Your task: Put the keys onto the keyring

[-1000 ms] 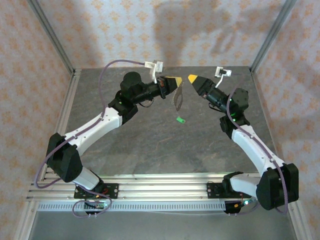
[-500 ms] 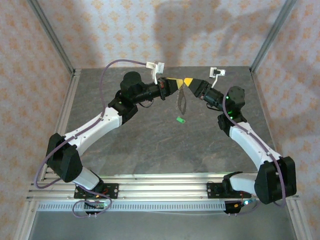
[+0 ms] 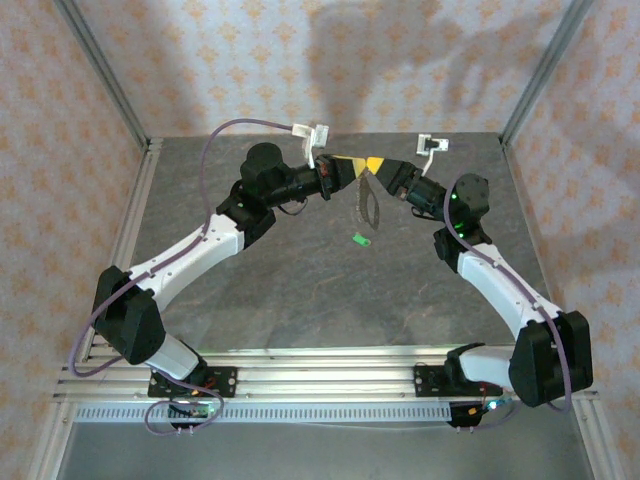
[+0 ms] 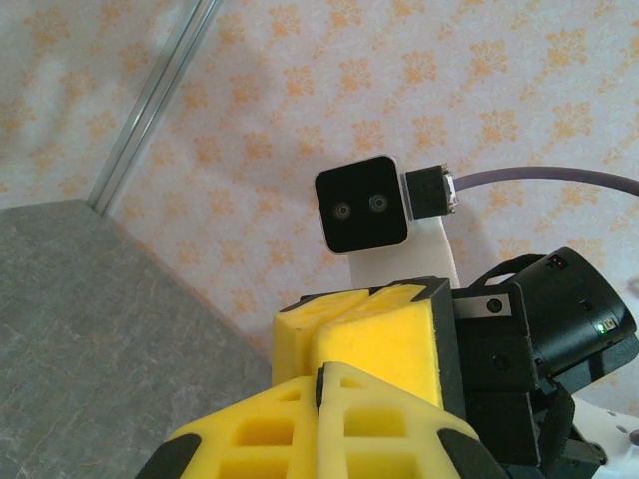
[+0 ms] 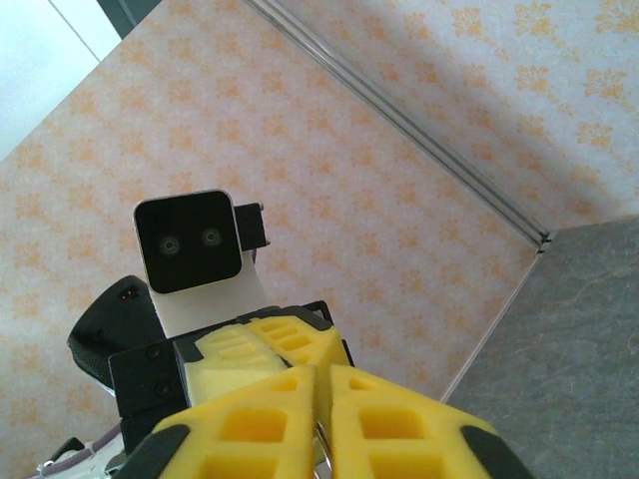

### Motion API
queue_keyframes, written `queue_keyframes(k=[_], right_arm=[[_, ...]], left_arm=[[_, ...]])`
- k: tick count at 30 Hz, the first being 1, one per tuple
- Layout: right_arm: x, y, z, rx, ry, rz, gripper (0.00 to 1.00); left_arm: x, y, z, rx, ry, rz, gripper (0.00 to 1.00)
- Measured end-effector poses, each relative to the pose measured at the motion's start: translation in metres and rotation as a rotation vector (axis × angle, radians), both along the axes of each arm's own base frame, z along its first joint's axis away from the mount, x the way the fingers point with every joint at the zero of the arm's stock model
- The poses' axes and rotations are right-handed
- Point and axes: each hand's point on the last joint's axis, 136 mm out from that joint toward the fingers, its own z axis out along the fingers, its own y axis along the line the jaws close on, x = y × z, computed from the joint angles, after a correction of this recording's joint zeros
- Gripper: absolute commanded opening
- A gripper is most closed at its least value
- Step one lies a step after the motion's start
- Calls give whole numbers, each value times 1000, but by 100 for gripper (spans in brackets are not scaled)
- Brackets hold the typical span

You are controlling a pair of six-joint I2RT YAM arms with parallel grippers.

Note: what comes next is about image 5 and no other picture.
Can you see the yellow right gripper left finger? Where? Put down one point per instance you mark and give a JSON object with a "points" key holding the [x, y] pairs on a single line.
{"points": [[249, 429]]}

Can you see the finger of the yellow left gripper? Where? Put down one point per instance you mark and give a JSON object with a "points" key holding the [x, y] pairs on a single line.
{"points": [[314, 349], [224, 374]]}

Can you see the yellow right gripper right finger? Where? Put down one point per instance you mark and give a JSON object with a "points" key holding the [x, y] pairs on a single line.
{"points": [[399, 434]]}

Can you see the silver metal split keyring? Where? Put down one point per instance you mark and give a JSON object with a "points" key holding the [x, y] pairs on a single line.
{"points": [[324, 449]]}

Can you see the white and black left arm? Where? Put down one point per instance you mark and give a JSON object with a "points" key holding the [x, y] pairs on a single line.
{"points": [[100, 464]]}

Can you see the dark grey background panel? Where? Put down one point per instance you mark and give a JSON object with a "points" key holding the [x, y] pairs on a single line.
{"points": [[130, 12]]}

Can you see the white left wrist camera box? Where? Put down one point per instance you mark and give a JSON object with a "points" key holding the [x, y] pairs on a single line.
{"points": [[185, 239]]}

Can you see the aluminium frame post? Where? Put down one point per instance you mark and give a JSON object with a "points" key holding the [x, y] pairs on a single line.
{"points": [[399, 117]]}

